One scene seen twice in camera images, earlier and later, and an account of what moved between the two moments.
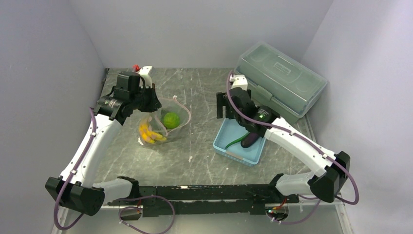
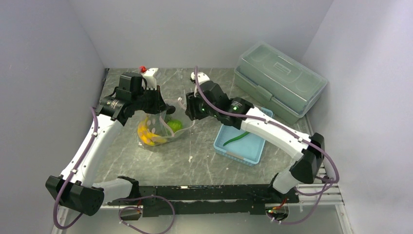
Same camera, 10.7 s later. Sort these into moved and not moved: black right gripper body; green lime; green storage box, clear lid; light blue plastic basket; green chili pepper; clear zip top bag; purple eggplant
Moved: green chili pepper; black right gripper body; purple eggplant; green lime
Not moved: clear zip top bag; light blue plastic basket; green storage box, clear lid
